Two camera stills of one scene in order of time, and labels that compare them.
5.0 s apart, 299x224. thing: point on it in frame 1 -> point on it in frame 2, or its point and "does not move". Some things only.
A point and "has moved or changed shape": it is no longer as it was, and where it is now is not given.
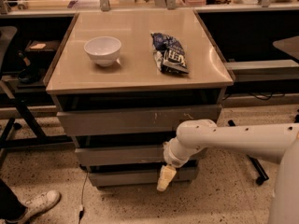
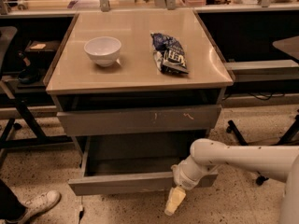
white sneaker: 38,204 does not move
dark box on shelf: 41,53 does not move
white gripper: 171,156 -> 181,178
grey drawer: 121,155 has moved or changed shape
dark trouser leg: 11,208 does not move
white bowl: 104,50 does not move
